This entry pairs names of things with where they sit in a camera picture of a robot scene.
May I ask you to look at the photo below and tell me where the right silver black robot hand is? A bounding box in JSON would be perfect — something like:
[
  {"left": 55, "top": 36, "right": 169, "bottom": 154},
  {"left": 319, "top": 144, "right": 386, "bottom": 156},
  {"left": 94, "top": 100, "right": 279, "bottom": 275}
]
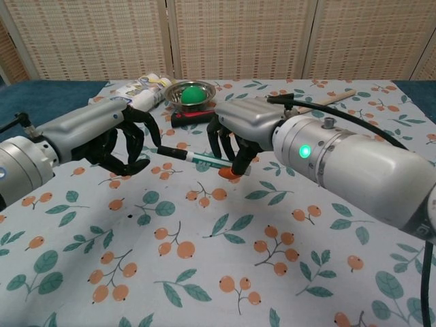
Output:
[{"left": 206, "top": 97, "right": 289, "bottom": 181}]

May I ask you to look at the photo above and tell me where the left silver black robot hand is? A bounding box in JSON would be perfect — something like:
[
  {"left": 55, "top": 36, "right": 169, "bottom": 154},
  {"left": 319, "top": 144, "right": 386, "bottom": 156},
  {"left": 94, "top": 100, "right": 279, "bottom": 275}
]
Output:
[{"left": 36, "top": 100, "right": 162, "bottom": 177}]

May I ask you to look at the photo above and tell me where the white green marker pen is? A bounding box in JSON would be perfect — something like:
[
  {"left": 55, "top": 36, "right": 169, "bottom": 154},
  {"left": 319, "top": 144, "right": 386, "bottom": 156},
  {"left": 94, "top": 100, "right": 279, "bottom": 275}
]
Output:
[{"left": 185, "top": 151, "right": 252, "bottom": 177}]

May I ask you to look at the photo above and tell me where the black marker cap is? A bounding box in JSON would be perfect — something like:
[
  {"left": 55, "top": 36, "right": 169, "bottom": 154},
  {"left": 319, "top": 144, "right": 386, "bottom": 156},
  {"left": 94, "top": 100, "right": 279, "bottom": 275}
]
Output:
[{"left": 157, "top": 146, "right": 189, "bottom": 161}]

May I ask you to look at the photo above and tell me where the black red claw hammer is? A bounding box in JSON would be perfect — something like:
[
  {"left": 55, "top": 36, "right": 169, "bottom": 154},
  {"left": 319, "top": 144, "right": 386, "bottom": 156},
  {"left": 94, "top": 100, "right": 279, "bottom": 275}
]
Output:
[{"left": 171, "top": 109, "right": 218, "bottom": 129}]

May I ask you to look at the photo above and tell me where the green ball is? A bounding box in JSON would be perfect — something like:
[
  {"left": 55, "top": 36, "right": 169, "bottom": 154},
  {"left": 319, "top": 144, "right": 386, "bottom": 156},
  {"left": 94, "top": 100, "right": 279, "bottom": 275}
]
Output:
[{"left": 180, "top": 86, "right": 208, "bottom": 106}]

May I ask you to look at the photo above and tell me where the plastic pack of white rolls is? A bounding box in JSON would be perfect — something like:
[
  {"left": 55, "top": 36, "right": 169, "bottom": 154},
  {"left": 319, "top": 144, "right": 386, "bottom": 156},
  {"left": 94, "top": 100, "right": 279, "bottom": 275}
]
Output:
[{"left": 89, "top": 72, "right": 173, "bottom": 113}]

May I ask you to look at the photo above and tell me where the small metal bowl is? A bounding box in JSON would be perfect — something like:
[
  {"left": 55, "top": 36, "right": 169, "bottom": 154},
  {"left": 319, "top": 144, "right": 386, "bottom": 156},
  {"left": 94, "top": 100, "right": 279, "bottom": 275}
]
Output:
[{"left": 163, "top": 80, "right": 217, "bottom": 112}]

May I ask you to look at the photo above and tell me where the woven folding screen panel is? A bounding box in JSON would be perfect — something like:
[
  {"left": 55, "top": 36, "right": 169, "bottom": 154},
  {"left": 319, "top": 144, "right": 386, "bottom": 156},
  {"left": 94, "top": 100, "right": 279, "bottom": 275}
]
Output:
[
  {"left": 308, "top": 0, "right": 436, "bottom": 82},
  {"left": 168, "top": 0, "right": 320, "bottom": 82},
  {"left": 0, "top": 0, "right": 173, "bottom": 82}
]

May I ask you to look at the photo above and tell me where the wooden stick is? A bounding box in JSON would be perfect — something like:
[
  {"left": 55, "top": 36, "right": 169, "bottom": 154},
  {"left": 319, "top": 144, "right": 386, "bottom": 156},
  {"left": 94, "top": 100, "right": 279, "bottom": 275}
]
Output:
[{"left": 296, "top": 89, "right": 357, "bottom": 115}]

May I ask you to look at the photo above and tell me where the fruit and leaf print tablecloth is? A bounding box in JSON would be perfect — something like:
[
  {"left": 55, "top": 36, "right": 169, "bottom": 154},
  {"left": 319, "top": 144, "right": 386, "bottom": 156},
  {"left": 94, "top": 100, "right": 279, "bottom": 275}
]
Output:
[{"left": 0, "top": 78, "right": 436, "bottom": 327}]

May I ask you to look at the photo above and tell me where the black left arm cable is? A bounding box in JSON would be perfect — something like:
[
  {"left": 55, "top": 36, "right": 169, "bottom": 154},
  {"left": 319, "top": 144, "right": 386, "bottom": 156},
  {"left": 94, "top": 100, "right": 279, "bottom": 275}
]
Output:
[{"left": 0, "top": 113, "right": 35, "bottom": 136}]

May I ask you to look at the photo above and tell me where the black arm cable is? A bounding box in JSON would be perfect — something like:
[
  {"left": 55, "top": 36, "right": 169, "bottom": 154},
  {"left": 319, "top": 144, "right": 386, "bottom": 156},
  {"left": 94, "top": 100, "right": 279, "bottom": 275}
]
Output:
[
  {"left": 0, "top": 113, "right": 35, "bottom": 136},
  {"left": 266, "top": 94, "right": 436, "bottom": 327}
]

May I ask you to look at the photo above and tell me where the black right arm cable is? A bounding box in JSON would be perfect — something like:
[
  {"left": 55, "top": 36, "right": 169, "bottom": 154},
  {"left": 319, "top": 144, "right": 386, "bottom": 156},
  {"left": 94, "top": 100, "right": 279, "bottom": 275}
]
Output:
[{"left": 266, "top": 94, "right": 436, "bottom": 327}]

